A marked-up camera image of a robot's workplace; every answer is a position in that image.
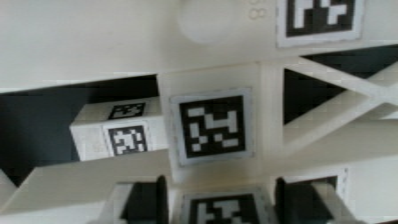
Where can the white chair seat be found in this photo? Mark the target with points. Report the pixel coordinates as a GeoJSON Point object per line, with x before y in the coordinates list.
{"type": "Point", "coordinates": [223, 110]}

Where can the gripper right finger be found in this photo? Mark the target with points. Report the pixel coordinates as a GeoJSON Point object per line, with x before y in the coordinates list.
{"type": "Point", "coordinates": [310, 204]}

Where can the white chair leg cube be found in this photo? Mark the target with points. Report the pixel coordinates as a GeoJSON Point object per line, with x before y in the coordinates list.
{"type": "Point", "coordinates": [225, 206]}

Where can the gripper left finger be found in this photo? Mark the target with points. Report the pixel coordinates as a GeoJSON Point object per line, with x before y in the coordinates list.
{"type": "Point", "coordinates": [138, 204]}

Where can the white chair back frame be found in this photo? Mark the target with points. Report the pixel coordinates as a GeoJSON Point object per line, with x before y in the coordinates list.
{"type": "Point", "coordinates": [84, 40]}

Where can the white chair leg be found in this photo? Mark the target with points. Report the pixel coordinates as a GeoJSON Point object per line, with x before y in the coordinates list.
{"type": "Point", "coordinates": [118, 128]}

